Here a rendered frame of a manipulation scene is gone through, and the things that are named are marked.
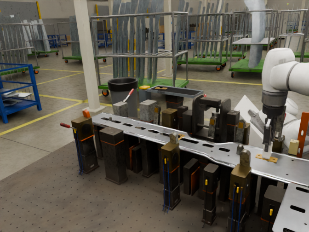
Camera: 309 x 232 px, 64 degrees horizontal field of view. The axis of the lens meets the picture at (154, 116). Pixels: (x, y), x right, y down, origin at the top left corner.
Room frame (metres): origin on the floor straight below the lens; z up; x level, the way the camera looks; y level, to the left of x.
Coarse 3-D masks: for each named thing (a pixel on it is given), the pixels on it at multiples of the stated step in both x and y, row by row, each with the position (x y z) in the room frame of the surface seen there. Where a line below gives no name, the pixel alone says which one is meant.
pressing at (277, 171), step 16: (128, 128) 1.41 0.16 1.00; (160, 128) 1.38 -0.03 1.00; (192, 144) 1.16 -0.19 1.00; (208, 144) 1.15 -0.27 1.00; (224, 144) 1.14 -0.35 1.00; (224, 160) 0.99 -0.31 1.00; (256, 160) 0.97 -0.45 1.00; (288, 160) 0.96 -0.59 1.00; (304, 160) 0.95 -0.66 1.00; (272, 176) 0.85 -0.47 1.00; (288, 176) 0.84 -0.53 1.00; (304, 176) 0.84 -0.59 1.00
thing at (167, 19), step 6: (168, 0) 7.72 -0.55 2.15; (168, 6) 7.72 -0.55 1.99; (168, 18) 7.72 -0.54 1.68; (168, 24) 7.72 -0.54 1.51; (168, 30) 7.72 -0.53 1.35; (168, 36) 7.73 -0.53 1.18; (168, 42) 7.73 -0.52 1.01; (168, 48) 7.73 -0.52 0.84; (168, 60) 7.74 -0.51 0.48; (168, 66) 7.74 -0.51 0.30; (168, 72) 7.74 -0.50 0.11
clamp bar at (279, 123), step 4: (284, 108) 1.08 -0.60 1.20; (284, 112) 1.07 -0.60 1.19; (280, 116) 1.09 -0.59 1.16; (284, 116) 1.08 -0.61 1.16; (280, 120) 1.08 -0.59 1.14; (276, 124) 1.09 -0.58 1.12; (280, 124) 1.08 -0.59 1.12; (276, 128) 1.08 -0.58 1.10; (280, 128) 1.07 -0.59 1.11; (280, 132) 1.06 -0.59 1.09; (280, 136) 1.06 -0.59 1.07
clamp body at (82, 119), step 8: (72, 120) 1.44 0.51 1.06; (80, 120) 1.43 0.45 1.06; (88, 120) 1.45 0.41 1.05; (72, 128) 1.43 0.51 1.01; (80, 128) 1.39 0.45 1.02; (88, 128) 1.44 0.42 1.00; (80, 136) 1.39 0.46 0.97; (88, 136) 1.43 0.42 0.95; (80, 144) 1.41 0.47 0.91; (88, 144) 1.43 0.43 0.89; (80, 152) 1.40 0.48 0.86; (88, 152) 1.42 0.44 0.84; (96, 152) 1.47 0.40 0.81; (80, 160) 1.41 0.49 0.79; (88, 160) 1.41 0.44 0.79; (96, 160) 1.46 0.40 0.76; (80, 168) 1.43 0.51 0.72; (88, 168) 1.40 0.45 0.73
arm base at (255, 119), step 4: (248, 112) 1.68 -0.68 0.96; (252, 112) 1.67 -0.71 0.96; (252, 116) 1.66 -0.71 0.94; (256, 116) 1.64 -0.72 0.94; (252, 120) 1.61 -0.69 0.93; (256, 120) 1.62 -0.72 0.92; (260, 120) 1.60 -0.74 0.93; (256, 124) 1.60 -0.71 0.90; (260, 124) 1.59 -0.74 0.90; (260, 128) 1.59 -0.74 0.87
